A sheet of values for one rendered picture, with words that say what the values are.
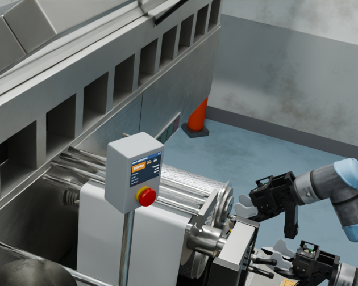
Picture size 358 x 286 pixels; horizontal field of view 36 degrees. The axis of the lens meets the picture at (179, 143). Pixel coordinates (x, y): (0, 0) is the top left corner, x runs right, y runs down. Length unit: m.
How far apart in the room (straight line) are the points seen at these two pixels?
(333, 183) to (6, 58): 1.04
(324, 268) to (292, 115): 3.00
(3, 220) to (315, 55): 3.43
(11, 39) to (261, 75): 4.07
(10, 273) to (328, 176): 0.77
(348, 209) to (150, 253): 0.48
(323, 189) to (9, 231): 0.71
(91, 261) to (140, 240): 0.16
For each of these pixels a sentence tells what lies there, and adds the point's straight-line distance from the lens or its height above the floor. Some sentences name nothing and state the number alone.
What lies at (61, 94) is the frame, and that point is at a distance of 1.19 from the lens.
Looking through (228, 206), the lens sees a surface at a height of 1.28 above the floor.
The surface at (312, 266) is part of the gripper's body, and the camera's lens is 1.56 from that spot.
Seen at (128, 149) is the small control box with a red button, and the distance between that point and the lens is 0.79.
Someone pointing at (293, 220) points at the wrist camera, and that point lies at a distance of 1.43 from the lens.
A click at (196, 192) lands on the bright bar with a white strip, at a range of 1.18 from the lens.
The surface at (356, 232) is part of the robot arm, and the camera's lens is 1.37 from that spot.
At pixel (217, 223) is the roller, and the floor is 1.24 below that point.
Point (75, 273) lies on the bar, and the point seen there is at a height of 1.42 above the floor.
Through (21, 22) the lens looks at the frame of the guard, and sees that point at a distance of 0.38.
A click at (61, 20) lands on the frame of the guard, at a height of 2.00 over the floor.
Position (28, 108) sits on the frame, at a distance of 1.10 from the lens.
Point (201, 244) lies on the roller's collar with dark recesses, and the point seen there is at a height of 1.34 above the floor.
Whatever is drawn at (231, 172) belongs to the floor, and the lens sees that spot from 4.01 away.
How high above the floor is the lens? 2.12
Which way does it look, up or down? 30 degrees down
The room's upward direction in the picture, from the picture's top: 8 degrees clockwise
